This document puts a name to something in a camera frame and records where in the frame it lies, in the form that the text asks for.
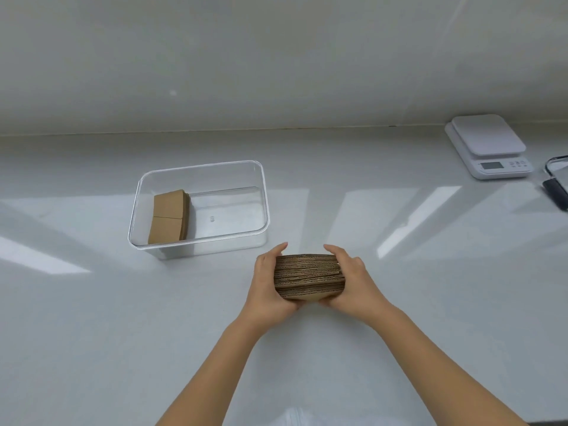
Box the white digital kitchen scale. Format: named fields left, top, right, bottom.
left=445, top=114, right=534, bottom=180

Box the stack of corrugated cardboard sleeves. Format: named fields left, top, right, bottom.
left=275, top=254, right=346, bottom=304

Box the person's left forearm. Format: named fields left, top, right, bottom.
left=155, top=314, right=264, bottom=426

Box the brown cardboard sleeves bundle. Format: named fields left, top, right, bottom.
left=147, top=189, right=192, bottom=245

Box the person's right forearm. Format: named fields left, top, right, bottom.
left=368, top=304, right=529, bottom=426

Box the clear plastic storage box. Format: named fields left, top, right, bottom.
left=128, top=160, right=270, bottom=261

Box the person's left hand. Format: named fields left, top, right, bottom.
left=241, top=242, right=307, bottom=329

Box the person's right hand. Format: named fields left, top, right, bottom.
left=317, top=244, right=395, bottom=325

